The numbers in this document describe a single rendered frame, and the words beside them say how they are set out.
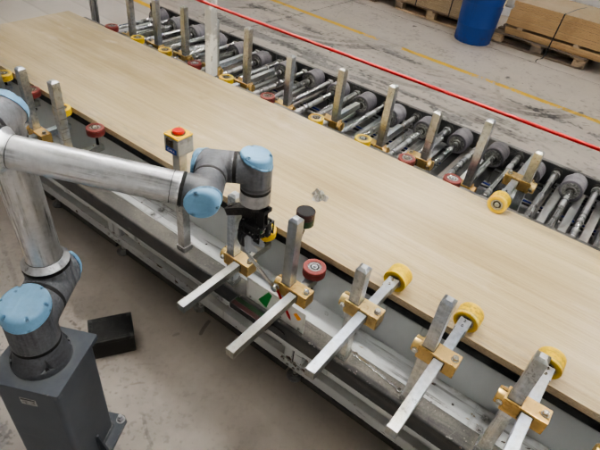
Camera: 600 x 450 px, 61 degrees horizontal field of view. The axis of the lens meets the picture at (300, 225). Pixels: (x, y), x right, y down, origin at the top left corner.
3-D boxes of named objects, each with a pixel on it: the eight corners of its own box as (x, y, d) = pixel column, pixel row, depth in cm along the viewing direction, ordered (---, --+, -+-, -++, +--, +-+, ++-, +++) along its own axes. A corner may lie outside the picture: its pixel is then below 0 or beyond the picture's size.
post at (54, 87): (72, 181, 233) (51, 82, 203) (68, 178, 235) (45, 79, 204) (79, 178, 236) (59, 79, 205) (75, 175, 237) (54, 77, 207)
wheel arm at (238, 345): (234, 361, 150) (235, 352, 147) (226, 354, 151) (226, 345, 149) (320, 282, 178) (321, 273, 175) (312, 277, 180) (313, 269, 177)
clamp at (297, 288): (304, 309, 168) (305, 299, 165) (272, 289, 174) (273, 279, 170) (313, 300, 172) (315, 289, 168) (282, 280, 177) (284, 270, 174)
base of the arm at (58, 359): (53, 386, 162) (46, 368, 155) (-3, 373, 163) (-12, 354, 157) (83, 339, 176) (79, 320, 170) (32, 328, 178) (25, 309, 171)
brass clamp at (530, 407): (539, 437, 130) (547, 426, 127) (489, 405, 136) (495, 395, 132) (545, 420, 134) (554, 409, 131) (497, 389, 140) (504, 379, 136)
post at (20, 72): (42, 164, 245) (17, 69, 215) (37, 162, 247) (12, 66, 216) (49, 162, 248) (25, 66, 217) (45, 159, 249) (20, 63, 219)
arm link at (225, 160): (187, 162, 133) (235, 166, 133) (195, 139, 141) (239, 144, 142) (188, 191, 138) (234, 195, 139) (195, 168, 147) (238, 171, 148)
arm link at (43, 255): (24, 312, 170) (-59, 106, 123) (45, 275, 184) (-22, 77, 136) (70, 314, 171) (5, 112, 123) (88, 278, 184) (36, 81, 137)
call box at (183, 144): (179, 160, 170) (177, 139, 166) (164, 152, 173) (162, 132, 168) (194, 153, 175) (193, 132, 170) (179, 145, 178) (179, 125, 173)
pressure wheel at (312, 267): (313, 300, 175) (317, 277, 167) (295, 288, 178) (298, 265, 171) (327, 287, 180) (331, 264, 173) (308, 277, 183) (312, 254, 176)
